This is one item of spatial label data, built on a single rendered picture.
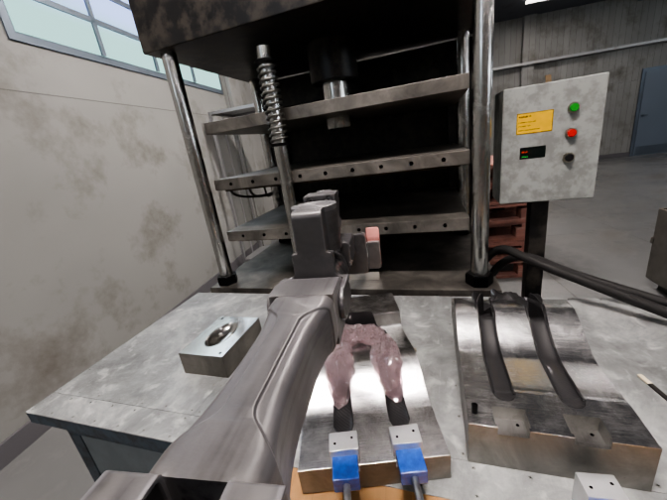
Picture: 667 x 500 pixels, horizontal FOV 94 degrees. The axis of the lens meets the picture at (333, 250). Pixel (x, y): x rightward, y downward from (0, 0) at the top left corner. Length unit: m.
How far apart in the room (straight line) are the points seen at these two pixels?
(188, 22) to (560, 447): 1.59
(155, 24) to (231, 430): 1.51
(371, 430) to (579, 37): 11.28
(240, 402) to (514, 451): 0.56
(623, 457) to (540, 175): 0.93
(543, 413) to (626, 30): 11.61
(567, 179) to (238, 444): 1.34
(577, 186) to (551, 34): 10.00
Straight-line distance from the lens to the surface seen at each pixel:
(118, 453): 1.22
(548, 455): 0.70
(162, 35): 1.57
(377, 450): 0.65
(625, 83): 11.99
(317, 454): 0.66
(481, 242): 1.26
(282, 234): 1.46
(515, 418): 0.71
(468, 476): 0.70
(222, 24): 1.42
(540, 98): 1.36
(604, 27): 11.81
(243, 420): 0.20
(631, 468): 0.74
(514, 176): 1.36
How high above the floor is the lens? 1.37
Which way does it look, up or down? 18 degrees down
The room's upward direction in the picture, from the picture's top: 8 degrees counter-clockwise
